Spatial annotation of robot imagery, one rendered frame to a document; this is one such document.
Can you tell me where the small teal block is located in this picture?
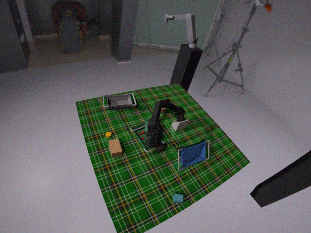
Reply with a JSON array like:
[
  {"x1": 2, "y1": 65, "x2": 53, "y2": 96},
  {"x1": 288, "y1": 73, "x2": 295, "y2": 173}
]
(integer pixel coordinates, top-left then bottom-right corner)
[{"x1": 173, "y1": 194, "x2": 183, "y2": 203}]

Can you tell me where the blue plastic tray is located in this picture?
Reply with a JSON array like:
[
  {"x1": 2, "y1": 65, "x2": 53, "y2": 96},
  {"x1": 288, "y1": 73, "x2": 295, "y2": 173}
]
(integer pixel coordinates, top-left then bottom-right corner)
[{"x1": 178, "y1": 140, "x2": 210, "y2": 171}]

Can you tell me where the green plastic tray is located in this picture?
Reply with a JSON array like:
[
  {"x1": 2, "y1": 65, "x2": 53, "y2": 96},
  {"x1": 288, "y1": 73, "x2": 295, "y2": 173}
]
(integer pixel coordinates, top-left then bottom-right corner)
[{"x1": 129, "y1": 120, "x2": 150, "y2": 149}]

